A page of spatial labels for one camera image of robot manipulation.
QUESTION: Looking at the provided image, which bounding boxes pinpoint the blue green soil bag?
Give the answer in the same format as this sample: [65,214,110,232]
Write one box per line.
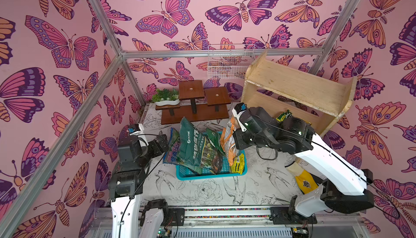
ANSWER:
[163,128,203,175]

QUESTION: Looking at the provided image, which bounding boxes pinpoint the orange white fertilizer bag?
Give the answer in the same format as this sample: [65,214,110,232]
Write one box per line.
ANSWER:
[220,116,240,166]

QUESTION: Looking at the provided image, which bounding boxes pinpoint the dark green soil bag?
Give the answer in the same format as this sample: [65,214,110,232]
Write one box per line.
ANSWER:
[179,117,224,175]

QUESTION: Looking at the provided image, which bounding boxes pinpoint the yellow fertilizer bag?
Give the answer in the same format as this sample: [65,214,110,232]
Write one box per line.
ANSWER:
[276,110,293,123]
[230,153,245,175]

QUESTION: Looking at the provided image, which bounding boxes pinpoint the small green bag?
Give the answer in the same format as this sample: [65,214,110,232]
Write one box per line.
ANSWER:
[205,128,225,155]

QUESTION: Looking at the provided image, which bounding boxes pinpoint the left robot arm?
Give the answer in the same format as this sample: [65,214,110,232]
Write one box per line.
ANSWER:
[108,134,185,238]

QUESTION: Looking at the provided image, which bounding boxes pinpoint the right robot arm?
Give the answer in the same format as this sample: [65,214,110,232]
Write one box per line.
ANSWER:
[232,103,374,224]

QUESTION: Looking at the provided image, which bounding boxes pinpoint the wooden two-tier shelf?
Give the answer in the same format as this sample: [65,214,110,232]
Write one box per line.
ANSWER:
[241,51,358,137]

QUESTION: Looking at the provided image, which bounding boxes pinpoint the teal plastic basket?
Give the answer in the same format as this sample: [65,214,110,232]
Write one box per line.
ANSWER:
[176,129,248,181]

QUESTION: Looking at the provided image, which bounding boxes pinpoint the white planter with succulents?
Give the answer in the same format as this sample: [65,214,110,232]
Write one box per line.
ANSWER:
[152,88,180,106]

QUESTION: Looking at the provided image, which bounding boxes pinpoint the brown stepped plant stand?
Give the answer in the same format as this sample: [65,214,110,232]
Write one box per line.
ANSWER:
[155,80,231,125]

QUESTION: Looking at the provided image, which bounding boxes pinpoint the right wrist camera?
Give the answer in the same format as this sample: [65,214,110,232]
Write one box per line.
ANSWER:
[231,103,247,132]

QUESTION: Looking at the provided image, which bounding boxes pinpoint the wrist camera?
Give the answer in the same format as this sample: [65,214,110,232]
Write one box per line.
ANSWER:
[231,103,247,132]
[127,124,144,136]

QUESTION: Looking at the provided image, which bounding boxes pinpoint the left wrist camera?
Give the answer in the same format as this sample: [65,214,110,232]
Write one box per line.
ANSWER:
[127,124,144,136]

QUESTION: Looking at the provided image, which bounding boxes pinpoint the white wire basket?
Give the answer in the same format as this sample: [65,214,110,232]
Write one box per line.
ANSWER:
[206,48,256,79]

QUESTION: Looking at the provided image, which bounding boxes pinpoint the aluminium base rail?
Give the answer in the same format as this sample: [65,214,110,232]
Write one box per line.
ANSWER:
[87,205,370,238]

